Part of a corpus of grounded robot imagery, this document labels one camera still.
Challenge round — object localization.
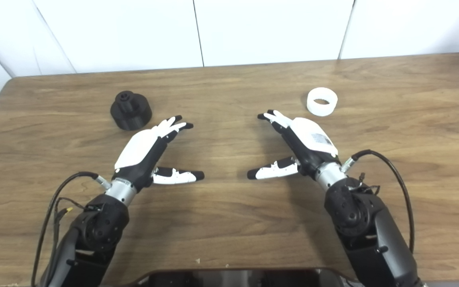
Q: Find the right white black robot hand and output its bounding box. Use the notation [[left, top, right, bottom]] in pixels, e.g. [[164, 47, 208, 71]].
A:
[[247, 110, 340, 180]]

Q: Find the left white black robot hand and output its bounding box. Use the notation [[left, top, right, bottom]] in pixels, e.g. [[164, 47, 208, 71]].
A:
[[113, 115, 205, 190]]

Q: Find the white plastic ring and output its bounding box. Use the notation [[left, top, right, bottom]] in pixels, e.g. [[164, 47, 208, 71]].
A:
[[306, 87, 338, 117]]

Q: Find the round black stepped part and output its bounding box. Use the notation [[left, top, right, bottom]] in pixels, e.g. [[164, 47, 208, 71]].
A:
[[110, 90, 153, 131]]

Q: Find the right thick black wrist cable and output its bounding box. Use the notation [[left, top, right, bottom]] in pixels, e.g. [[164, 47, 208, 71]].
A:
[[341, 149, 415, 254]]

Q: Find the thick black wrist cable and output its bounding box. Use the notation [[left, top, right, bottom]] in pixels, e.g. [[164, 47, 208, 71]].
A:
[[341, 149, 415, 254], [31, 171, 112, 287]]

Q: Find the left thick black wrist cable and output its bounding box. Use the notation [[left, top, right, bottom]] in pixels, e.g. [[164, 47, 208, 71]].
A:
[[31, 171, 112, 287]]

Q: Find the thin black wire bundle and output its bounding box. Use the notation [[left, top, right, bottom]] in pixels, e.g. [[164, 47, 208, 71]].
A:
[[351, 172, 381, 197]]

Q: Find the thin wire with yellow connector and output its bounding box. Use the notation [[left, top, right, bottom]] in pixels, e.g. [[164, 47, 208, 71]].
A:
[[53, 197, 94, 224]]

